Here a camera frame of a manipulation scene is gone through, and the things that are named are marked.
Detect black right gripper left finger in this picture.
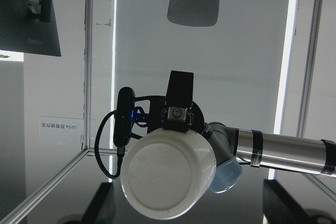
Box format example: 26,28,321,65
80,183,116,223

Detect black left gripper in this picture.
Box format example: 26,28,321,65
141,70,205,135

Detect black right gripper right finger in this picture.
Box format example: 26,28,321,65
262,179,312,224

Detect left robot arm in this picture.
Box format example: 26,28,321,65
143,70,335,193

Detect black monitor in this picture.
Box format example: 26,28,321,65
1,0,61,57

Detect black camera cable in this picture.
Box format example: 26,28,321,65
94,110,124,180

